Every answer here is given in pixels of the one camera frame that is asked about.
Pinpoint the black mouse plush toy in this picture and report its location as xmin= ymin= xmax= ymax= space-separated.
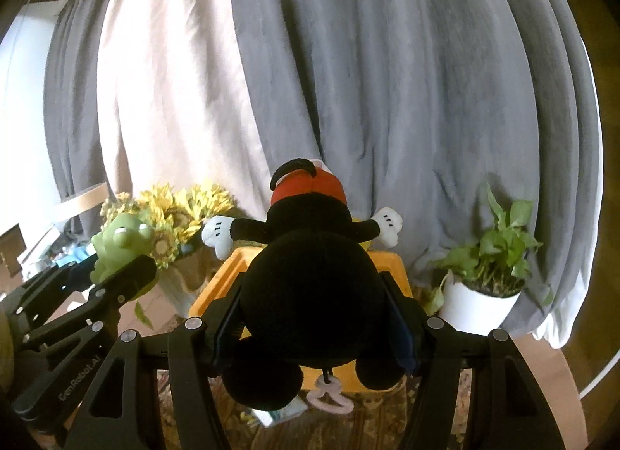
xmin=201 ymin=158 xmax=404 ymax=416

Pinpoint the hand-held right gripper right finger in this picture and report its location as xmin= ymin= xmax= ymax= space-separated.
xmin=380 ymin=271 xmax=563 ymax=450

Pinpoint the blue cloth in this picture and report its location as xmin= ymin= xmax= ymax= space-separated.
xmin=52 ymin=245 xmax=96 ymax=267

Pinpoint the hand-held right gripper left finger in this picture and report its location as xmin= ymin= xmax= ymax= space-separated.
xmin=77 ymin=317 xmax=243 ymax=450

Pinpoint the green plant in white pot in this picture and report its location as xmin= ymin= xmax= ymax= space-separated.
xmin=424 ymin=183 xmax=554 ymax=334

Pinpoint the orange plastic crate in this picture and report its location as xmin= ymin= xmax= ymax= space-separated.
xmin=189 ymin=245 xmax=413 ymax=393

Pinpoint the small green frog plush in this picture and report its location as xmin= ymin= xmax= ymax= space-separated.
xmin=91 ymin=212 xmax=157 ymax=286

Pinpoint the small white card packet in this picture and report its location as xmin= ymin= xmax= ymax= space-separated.
xmin=254 ymin=404 xmax=309 ymax=428

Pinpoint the white hoop stand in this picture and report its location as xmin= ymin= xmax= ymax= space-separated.
xmin=579 ymin=331 xmax=617 ymax=396

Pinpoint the grey ribbed vase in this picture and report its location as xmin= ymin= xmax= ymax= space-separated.
xmin=157 ymin=249 xmax=220 ymax=321

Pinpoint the sunflower bouquet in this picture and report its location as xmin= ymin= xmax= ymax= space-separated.
xmin=99 ymin=182 xmax=238 ymax=329

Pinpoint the grey curtain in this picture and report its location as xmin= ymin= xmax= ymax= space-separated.
xmin=43 ymin=0 xmax=127 ymax=234
xmin=227 ymin=0 xmax=606 ymax=340

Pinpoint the beige curtain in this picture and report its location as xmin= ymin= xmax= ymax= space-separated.
xmin=94 ymin=0 xmax=294 ymax=219

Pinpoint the patterned rug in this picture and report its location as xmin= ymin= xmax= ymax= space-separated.
xmin=155 ymin=367 xmax=480 ymax=450

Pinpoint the beige curtain tie strip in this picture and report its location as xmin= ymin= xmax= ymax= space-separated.
xmin=53 ymin=186 xmax=118 ymax=218

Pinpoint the white sheer curtain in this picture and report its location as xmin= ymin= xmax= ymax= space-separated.
xmin=530 ymin=91 xmax=606 ymax=350

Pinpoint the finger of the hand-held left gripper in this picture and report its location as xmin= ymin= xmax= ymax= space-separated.
xmin=22 ymin=256 xmax=98 ymax=306
xmin=90 ymin=253 xmax=158 ymax=320

